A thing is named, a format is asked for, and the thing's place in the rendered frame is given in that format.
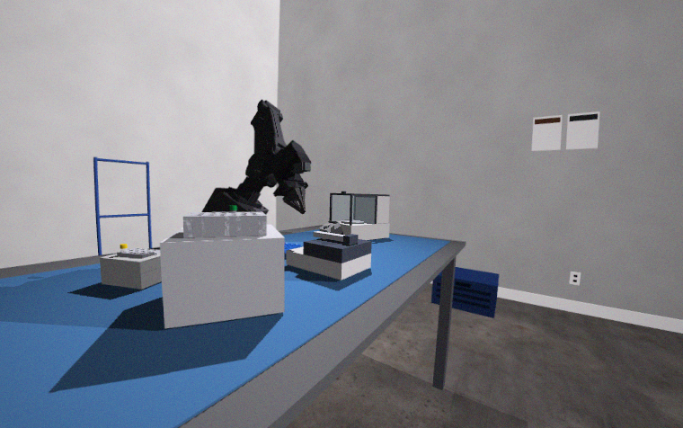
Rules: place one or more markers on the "blue bench mat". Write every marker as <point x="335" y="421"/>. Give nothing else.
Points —
<point x="76" y="353"/>

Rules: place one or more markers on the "blue tube rack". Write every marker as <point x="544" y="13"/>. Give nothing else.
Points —
<point x="290" y="246"/>

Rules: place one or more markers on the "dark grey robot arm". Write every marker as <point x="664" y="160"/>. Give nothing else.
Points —
<point x="266" y="148"/>

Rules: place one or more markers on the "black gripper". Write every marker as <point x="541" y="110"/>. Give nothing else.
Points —
<point x="296" y="191"/>

